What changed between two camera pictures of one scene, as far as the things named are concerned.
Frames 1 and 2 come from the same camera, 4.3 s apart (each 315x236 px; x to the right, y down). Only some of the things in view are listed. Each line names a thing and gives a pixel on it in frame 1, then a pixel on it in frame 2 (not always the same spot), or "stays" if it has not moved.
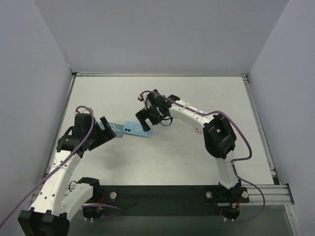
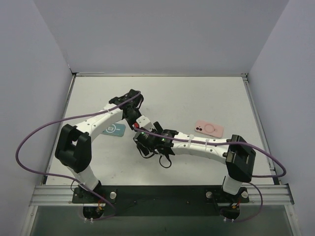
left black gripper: (100, 134) to (135, 120)
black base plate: (168, 200) stays
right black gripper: (147, 114) to (141, 143)
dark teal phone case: (117, 129) stays
